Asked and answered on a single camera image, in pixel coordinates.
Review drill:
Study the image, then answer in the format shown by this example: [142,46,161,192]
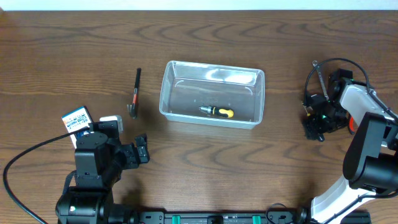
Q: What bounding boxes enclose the silver combination wrench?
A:
[312,60,329,101]

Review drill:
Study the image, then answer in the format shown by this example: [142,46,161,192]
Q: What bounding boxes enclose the stubby yellow black screwdriver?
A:
[199,106,234,118]

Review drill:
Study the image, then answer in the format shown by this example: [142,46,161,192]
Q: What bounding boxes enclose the thin black precision screwdriver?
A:
[302,102,311,116]

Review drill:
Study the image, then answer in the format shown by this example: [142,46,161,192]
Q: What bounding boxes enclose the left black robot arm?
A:
[55,131,150,224]

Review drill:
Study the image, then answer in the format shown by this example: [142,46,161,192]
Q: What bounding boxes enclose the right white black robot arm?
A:
[296,69,397,223]

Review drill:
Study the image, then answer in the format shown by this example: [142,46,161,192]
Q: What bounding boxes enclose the clear plastic container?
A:
[159,60,266,129]

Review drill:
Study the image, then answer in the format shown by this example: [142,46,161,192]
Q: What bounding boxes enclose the small black claw hammer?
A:
[127,68,142,119]

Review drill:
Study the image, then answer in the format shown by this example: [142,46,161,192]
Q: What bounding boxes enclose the blue white card box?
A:
[62,106,92,148]

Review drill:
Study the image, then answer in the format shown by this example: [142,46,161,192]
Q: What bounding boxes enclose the red handled pliers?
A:
[348,115,355,135]

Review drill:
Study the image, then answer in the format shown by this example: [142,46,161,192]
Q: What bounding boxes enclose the left black cable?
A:
[2,126,91,224]

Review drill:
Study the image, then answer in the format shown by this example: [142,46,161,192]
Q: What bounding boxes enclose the black cable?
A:
[303,57,398,125]
[2,126,91,224]

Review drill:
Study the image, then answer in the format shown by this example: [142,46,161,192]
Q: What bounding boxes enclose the right black cable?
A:
[303,57,398,125]

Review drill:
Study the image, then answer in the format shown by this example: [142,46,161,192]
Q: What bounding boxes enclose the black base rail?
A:
[138,211,295,224]

